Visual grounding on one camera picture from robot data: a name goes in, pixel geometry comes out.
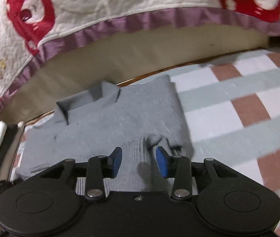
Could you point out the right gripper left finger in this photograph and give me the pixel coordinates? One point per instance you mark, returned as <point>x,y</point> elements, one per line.
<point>51,201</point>

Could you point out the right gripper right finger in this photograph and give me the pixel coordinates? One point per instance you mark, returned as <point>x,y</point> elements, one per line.
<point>224,200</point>

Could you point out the grey polo sweater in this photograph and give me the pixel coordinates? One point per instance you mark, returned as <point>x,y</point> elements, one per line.
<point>137,118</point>

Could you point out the checkered pink white blanket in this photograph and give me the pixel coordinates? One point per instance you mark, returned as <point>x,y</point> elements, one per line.
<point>232,110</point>

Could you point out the beige mattress side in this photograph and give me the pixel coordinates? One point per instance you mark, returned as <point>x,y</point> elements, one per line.
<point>121,57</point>

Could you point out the white quilt with red hearts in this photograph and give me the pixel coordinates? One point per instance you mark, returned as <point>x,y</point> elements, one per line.
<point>33,31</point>

